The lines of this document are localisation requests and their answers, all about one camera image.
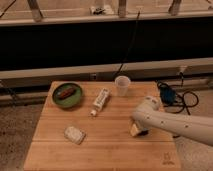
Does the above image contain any black hanging cable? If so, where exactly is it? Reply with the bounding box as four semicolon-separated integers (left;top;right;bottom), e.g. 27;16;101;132
111;9;141;81

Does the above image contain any white toothpaste tube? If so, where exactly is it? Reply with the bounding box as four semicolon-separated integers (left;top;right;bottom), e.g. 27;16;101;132
91;88;110;117

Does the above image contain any white sponge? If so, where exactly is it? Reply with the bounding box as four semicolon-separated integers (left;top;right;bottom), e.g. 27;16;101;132
64;126;86;144

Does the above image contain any blue object on floor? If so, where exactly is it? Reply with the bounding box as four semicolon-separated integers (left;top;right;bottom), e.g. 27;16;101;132
160;86;176;104

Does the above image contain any green plate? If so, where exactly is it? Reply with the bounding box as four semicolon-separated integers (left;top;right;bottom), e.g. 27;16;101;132
52;83;83;109

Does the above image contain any red sausage on plate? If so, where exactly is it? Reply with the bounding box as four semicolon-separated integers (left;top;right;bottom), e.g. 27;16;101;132
59;88;75;100

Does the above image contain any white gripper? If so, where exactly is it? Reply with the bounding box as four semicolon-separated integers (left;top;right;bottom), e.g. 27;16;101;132
130;119;148;137

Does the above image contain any black cable on floor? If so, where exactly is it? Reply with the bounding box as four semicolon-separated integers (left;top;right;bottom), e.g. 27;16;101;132
156;71;200;139

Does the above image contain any translucent plastic cup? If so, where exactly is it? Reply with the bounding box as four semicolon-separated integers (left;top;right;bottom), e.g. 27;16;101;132
115;76;131;97

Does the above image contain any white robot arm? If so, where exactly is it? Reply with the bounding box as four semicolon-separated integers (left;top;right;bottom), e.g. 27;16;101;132
132;96;213;146

